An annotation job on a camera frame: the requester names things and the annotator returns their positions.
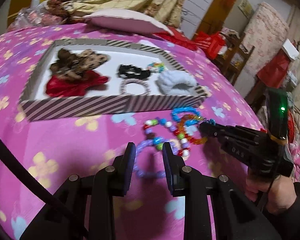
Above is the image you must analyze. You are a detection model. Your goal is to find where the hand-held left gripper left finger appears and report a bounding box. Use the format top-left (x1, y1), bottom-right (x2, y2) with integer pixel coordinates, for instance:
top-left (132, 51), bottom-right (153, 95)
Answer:
top-left (20, 142), bottom-right (137, 240)

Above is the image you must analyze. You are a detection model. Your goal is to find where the clear plastic bag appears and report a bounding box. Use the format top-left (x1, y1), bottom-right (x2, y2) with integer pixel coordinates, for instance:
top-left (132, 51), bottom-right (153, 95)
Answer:
top-left (8, 4), bottom-right (73, 31)

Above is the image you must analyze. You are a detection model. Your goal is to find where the leopard print scrunchie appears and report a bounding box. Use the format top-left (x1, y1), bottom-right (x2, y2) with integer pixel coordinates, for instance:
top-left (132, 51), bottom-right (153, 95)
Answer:
top-left (49, 48), bottom-right (109, 81)

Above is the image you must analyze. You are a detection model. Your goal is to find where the white box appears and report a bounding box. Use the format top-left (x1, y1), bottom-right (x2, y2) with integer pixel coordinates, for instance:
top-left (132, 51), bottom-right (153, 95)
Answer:
top-left (282, 39), bottom-right (300, 61)

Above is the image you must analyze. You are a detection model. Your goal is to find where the red cloth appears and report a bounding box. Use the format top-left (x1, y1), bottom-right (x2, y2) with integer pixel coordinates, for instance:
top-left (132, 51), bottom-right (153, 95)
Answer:
top-left (153, 27), bottom-right (198, 51)

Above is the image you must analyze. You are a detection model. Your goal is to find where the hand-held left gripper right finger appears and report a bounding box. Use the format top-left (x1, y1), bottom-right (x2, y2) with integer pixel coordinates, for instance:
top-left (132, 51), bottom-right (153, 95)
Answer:
top-left (162, 142), bottom-right (282, 240)

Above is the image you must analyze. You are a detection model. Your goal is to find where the neon colourful bead bracelet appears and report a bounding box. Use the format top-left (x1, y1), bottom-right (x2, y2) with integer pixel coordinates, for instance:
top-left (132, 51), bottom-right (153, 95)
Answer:
top-left (146, 62), bottom-right (167, 73)

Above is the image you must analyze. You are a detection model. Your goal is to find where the floral upright mattress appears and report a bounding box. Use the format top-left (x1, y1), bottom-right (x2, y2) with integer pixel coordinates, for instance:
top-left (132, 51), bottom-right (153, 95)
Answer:
top-left (239, 2), bottom-right (290, 68)

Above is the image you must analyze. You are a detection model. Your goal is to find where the striped cardboard box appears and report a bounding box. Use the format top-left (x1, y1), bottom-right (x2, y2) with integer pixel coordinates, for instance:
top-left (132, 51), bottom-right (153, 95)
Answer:
top-left (18, 39), bottom-right (209, 122)

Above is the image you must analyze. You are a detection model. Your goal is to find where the purple bead bracelet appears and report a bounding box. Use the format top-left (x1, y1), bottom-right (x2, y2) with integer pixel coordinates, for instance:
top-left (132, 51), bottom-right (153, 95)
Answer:
top-left (134, 139), bottom-right (178, 179)

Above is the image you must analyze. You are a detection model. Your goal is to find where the black cable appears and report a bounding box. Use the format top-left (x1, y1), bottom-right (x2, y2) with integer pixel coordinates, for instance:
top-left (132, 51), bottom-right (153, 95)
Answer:
top-left (0, 127), bottom-right (91, 240)

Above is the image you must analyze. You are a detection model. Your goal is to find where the orange bead bracelet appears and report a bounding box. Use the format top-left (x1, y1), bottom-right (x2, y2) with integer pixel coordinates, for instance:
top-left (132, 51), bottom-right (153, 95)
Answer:
top-left (176, 114), bottom-right (208, 146)

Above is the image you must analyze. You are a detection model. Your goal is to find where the multicolour bead bracelet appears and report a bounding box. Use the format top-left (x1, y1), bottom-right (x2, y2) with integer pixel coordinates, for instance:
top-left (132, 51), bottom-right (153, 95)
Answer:
top-left (143, 118), bottom-right (191, 158)

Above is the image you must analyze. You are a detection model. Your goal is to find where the red plastic bag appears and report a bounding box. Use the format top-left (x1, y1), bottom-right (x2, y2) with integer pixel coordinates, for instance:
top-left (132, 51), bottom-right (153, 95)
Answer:
top-left (192, 31), bottom-right (227, 59)

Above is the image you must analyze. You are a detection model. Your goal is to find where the person's right hand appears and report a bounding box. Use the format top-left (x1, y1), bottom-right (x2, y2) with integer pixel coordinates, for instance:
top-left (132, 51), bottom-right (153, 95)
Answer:
top-left (245, 172), bottom-right (297, 215)

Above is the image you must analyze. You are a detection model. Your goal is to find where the light blue fluffy scrunchie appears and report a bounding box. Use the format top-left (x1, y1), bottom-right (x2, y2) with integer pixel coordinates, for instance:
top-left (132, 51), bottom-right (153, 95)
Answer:
top-left (156, 70), bottom-right (202, 96)

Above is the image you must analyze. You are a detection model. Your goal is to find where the wooden chair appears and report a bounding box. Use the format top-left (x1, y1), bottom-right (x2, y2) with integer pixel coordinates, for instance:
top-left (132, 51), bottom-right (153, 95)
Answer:
top-left (212, 32), bottom-right (256, 86)

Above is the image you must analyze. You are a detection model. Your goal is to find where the blue bead bracelet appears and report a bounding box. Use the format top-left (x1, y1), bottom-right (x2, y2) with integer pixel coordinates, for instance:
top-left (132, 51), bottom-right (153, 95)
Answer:
top-left (171, 107), bottom-right (203, 128)

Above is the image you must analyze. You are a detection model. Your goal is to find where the person's right forearm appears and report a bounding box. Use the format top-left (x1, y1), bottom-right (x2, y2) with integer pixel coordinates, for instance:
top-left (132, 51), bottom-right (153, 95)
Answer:
top-left (264, 182), bottom-right (300, 232)

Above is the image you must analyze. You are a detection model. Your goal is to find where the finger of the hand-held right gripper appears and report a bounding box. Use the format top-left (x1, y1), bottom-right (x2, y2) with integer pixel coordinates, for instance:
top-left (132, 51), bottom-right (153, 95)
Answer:
top-left (199, 121), bottom-right (263, 138)
top-left (202, 132), bottom-right (242, 146)

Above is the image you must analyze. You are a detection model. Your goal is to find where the red satin scrunchie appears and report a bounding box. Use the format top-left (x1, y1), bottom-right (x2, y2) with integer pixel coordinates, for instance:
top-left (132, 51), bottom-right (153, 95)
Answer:
top-left (45, 70), bottom-right (109, 98)

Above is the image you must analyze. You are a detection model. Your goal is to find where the pink pillow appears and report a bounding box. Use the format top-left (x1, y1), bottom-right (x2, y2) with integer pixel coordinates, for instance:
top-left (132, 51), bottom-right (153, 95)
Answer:
top-left (82, 8), bottom-right (175, 36)

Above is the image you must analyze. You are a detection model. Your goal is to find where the pink floral blanket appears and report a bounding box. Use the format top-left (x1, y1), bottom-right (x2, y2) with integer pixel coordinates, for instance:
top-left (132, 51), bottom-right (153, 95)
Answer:
top-left (0, 22), bottom-right (268, 240)

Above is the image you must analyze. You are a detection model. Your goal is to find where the striped hair tie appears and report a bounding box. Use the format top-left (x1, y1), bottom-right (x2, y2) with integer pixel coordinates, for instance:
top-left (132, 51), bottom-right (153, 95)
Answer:
top-left (119, 78), bottom-right (152, 96)

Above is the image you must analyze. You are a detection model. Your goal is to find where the black scrunchie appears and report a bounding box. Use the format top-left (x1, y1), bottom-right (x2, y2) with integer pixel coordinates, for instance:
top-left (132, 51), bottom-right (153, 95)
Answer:
top-left (116, 64), bottom-right (151, 81)

